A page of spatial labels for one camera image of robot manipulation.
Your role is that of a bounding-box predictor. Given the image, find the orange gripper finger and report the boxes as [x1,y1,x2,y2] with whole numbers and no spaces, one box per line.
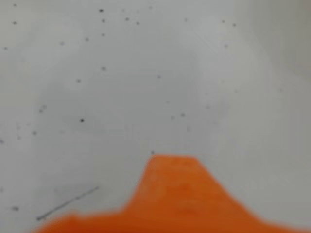
[121,154,311,233]
[31,210,125,233]

